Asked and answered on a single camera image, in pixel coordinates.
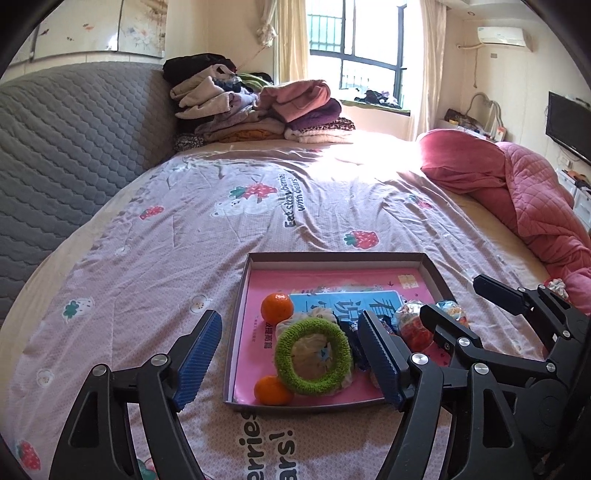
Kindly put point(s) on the grey quilted headboard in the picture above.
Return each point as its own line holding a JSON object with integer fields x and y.
{"x": 69, "y": 152}

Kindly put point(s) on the pink pillow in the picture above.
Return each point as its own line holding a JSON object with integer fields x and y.
{"x": 457, "y": 157}

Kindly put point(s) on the black wall television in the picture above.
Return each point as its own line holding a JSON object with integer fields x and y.
{"x": 570, "y": 124}

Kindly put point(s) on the barred window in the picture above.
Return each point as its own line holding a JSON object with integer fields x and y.
{"x": 360, "y": 46}

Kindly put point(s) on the dark blue snack packet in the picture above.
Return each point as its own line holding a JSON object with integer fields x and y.
{"x": 352, "y": 339}

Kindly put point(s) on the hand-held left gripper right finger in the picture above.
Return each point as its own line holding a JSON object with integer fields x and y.
{"x": 381, "y": 360}

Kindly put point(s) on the pile of folded clothes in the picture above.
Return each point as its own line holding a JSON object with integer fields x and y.
{"x": 258, "y": 110}

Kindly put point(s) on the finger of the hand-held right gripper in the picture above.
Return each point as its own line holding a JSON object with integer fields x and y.
{"x": 438, "y": 323}
{"x": 498, "y": 290}

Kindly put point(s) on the pink quilted blanket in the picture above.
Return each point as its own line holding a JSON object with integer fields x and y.
{"x": 540, "y": 203}

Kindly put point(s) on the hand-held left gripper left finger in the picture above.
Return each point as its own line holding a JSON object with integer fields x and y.
{"x": 198, "y": 360}

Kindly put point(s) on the orange tangerine with stem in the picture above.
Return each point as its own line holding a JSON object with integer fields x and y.
{"x": 270, "y": 390}

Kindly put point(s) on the red candy bag blue top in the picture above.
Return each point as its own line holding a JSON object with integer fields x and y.
{"x": 455, "y": 311}

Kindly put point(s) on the white air conditioner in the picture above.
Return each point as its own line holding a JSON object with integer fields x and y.
{"x": 501, "y": 37}

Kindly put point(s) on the cream curtain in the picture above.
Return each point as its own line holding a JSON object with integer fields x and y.
{"x": 291, "y": 41}
{"x": 429, "y": 69}

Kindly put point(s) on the pink and blue book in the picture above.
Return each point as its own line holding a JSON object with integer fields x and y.
{"x": 258, "y": 350}

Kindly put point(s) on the strawberry bear printed bed sheet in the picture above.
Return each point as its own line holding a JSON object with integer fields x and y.
{"x": 161, "y": 240}

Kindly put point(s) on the shallow grey cardboard box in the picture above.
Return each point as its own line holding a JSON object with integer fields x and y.
{"x": 240, "y": 323}

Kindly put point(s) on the white drawer cabinet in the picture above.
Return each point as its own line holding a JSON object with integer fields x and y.
{"x": 577, "y": 198}

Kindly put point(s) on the white flower printed wardrobe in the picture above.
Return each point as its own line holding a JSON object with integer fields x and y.
{"x": 92, "y": 27}

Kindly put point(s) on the dark clothes on windowsill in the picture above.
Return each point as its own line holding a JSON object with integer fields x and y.
{"x": 376, "y": 98}

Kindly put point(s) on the red candy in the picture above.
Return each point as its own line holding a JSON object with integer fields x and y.
{"x": 411, "y": 325}

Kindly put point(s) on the small colourful toy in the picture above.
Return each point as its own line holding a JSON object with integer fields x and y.
{"x": 559, "y": 287}

